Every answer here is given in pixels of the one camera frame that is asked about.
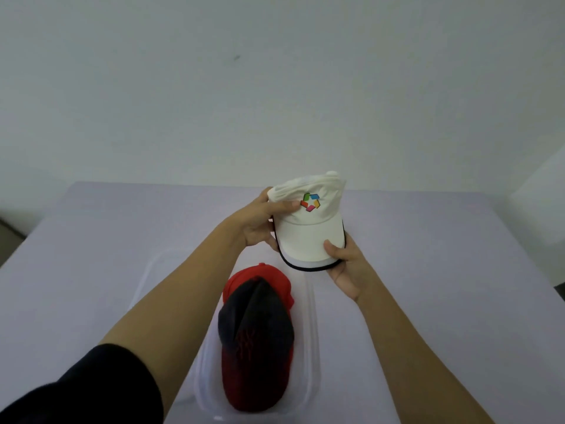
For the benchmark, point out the person's right hand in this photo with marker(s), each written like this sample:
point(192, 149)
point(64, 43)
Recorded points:
point(351, 269)

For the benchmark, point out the person's left hand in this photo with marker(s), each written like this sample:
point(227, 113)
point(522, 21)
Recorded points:
point(258, 222)

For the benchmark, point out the white cap with colourful logo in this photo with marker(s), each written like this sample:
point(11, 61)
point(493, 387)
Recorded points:
point(309, 238)

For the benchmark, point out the red cap with black patch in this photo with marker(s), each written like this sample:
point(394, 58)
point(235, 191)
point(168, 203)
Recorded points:
point(273, 275)

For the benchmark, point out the clear plastic container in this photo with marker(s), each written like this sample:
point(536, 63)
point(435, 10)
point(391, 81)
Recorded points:
point(309, 348)

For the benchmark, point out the clear plastic lid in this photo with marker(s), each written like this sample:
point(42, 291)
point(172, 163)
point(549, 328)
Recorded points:
point(148, 278)

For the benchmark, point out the dark grey and maroon cap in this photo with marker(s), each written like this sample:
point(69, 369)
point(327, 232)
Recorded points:
point(256, 348)

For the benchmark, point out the person's left forearm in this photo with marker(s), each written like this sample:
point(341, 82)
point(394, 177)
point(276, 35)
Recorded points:
point(176, 309)

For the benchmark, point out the person's right forearm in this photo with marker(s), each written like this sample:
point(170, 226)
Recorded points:
point(415, 366)

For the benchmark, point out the person's black left sleeve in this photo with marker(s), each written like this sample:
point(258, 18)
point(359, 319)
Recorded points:
point(84, 388)

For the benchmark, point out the dark object on floor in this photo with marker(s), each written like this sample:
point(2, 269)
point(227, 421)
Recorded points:
point(560, 291)

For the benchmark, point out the beige sofa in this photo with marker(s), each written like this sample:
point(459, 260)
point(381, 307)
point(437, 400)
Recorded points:
point(9, 242)

